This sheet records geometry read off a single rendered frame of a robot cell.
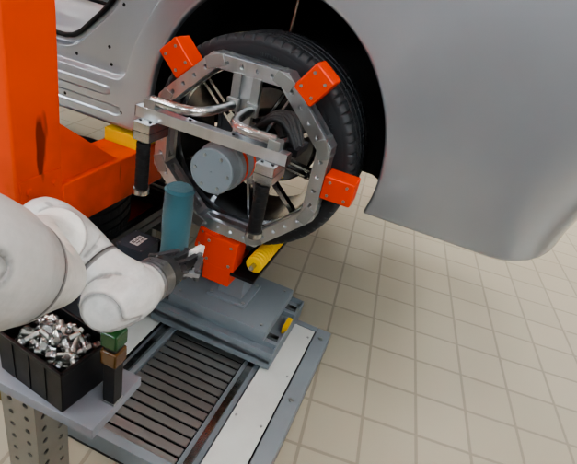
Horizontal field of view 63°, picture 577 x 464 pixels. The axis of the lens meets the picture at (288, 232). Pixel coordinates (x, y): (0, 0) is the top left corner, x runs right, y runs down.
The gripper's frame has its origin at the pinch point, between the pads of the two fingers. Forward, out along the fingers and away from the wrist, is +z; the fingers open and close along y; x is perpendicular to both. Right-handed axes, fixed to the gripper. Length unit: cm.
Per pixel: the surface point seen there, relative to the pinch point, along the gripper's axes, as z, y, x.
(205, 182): 12.7, 6.4, -15.2
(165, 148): 28.8, 27.2, -18.2
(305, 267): 131, -15, 37
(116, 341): -27.8, 2.4, 12.7
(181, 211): 19.5, 13.9, -3.6
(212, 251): 33.8, 6.5, 10.3
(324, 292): 116, -30, 41
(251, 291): 63, -4, 31
